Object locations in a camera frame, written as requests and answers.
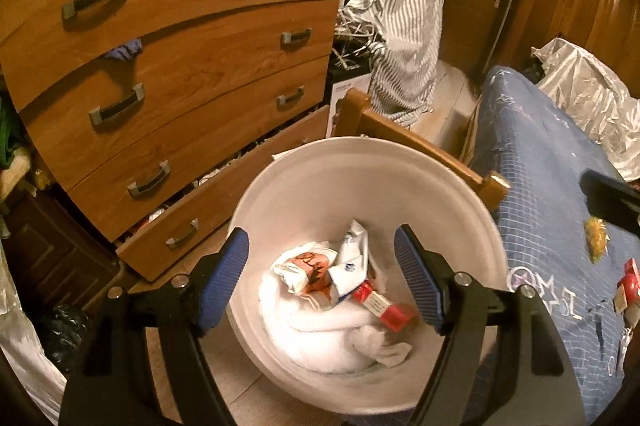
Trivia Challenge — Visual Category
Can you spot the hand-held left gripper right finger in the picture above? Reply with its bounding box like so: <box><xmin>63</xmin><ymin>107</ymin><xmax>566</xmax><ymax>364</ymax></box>
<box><xmin>393</xmin><ymin>225</ymin><xmax>588</xmax><ymax>426</ymax></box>

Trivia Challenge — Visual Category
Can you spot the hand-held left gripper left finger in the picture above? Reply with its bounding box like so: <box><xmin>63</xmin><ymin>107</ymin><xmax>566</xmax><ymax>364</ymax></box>
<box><xmin>57</xmin><ymin>227</ymin><xmax>251</xmax><ymax>426</ymax></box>

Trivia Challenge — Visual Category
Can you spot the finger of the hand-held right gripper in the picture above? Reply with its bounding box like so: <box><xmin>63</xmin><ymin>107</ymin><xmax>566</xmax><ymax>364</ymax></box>
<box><xmin>580</xmin><ymin>170</ymin><xmax>640</xmax><ymax>238</ymax></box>

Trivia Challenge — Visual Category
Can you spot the red cigarette box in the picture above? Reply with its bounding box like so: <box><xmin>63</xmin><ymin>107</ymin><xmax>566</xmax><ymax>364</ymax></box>
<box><xmin>350</xmin><ymin>281</ymin><xmax>420</xmax><ymax>332</ymax></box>

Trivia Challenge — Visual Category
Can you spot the red and white wrapper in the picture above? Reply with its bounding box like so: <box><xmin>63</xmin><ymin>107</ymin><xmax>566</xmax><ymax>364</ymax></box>
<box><xmin>272</xmin><ymin>248</ymin><xmax>336</xmax><ymax>307</ymax></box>

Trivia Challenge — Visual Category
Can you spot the white plastic bucket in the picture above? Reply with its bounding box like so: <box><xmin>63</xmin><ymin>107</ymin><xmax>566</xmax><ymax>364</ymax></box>
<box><xmin>227</xmin><ymin>137</ymin><xmax>508</xmax><ymax>416</ymax></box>

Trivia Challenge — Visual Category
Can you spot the yellow snack packet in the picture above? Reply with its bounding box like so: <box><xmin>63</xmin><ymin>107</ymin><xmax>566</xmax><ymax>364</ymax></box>
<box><xmin>584</xmin><ymin>217</ymin><xmax>610</xmax><ymax>264</ymax></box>

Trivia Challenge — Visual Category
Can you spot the small light wooden chair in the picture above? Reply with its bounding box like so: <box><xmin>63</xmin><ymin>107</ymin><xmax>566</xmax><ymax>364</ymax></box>
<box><xmin>334</xmin><ymin>88</ymin><xmax>511</xmax><ymax>211</ymax></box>

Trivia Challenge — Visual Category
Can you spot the black plastic bag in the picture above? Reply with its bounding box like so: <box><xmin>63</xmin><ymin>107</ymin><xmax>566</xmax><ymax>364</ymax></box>
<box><xmin>40</xmin><ymin>303</ymin><xmax>91</xmax><ymax>374</ymax></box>

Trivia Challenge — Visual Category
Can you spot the dark wooden nightstand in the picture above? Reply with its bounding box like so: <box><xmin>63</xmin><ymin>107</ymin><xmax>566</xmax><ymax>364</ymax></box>
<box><xmin>0</xmin><ymin>191</ymin><xmax>123</xmax><ymax>312</ymax></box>

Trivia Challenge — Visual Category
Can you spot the white printed carton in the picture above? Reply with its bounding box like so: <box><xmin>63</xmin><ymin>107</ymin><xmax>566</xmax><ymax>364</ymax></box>
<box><xmin>326</xmin><ymin>71</ymin><xmax>373</xmax><ymax>138</ymax></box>

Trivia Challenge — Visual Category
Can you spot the white crumpled sheet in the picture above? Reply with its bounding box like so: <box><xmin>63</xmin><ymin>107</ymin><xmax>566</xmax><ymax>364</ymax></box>
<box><xmin>0</xmin><ymin>226</ymin><xmax>68</xmax><ymax>426</ymax></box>

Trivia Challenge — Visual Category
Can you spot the wooden dresser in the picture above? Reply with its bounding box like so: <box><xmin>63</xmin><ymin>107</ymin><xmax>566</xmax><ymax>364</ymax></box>
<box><xmin>0</xmin><ymin>0</ymin><xmax>352</xmax><ymax>282</ymax></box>

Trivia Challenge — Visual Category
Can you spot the pile of dark clothes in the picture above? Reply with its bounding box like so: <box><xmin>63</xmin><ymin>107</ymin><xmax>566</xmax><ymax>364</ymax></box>
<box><xmin>0</xmin><ymin>93</ymin><xmax>48</xmax><ymax>204</ymax></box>

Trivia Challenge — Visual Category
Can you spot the blue cloth in drawer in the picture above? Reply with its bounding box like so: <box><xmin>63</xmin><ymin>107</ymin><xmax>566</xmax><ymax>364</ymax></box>
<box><xmin>102</xmin><ymin>38</ymin><xmax>144</xmax><ymax>63</ymax></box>

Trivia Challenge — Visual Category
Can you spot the striped grey cloth cover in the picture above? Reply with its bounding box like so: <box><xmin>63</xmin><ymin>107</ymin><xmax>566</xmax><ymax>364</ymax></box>
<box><xmin>337</xmin><ymin>0</ymin><xmax>458</xmax><ymax>129</ymax></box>

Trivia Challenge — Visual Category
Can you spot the tangle of white cables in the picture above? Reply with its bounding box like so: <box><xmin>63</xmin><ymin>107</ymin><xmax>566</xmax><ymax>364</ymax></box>
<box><xmin>332</xmin><ymin>18</ymin><xmax>387</xmax><ymax>71</ymax></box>

